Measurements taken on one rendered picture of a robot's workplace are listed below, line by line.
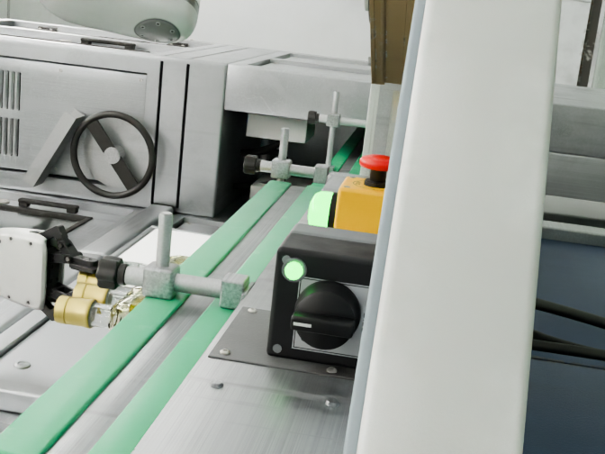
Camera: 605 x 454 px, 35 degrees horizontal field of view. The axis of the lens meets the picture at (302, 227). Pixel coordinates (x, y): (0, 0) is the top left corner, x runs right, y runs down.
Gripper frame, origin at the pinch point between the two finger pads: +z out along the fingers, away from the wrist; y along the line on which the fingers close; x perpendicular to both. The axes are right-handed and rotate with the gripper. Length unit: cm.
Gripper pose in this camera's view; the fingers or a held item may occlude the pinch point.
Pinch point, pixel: (87, 281)
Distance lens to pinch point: 130.7
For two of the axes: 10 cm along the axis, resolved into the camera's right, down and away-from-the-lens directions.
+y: 1.1, -9.7, -2.4
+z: 9.0, 1.9, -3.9
